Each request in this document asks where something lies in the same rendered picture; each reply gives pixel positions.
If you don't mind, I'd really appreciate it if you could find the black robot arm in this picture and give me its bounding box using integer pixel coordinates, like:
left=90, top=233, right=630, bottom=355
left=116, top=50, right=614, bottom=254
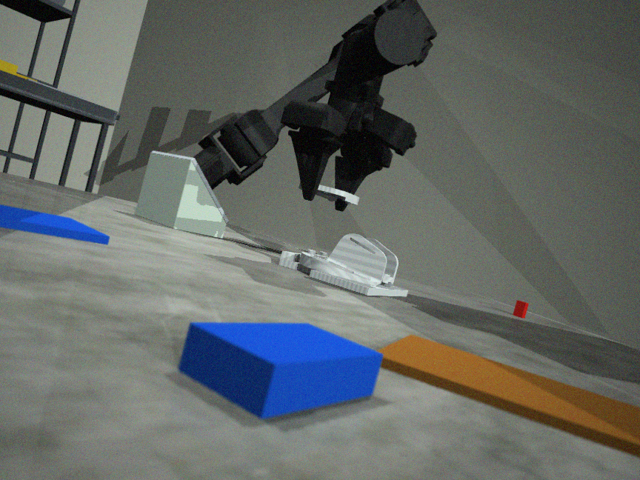
left=193, top=0, right=437, bottom=190

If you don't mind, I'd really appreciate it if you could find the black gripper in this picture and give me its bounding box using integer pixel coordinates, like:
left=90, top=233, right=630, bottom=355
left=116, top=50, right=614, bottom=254
left=281, top=73, right=393, bottom=201

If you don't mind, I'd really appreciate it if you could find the small red block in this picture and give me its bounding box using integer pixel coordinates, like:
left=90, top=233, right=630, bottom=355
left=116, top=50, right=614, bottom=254
left=513, top=300, right=529, bottom=318

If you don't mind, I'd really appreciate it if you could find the orange flat bar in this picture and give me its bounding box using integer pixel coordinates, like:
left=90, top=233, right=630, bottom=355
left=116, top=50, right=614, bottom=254
left=376, top=335, right=640, bottom=457

